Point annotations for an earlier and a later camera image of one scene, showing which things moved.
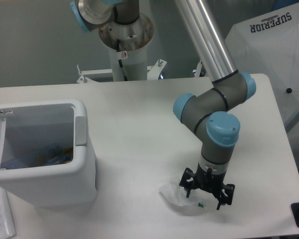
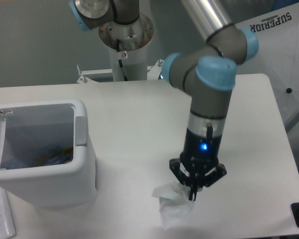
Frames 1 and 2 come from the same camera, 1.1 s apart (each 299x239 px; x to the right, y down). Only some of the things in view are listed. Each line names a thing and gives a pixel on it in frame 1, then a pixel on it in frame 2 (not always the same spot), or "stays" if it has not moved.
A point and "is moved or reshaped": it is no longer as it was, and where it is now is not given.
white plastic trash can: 49,163 stays
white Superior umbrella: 275,42 stays
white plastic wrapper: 177,194 is moved or reshaped
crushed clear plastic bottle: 56,155 stays
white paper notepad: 2,221 stays
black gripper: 207,180 → 199,157
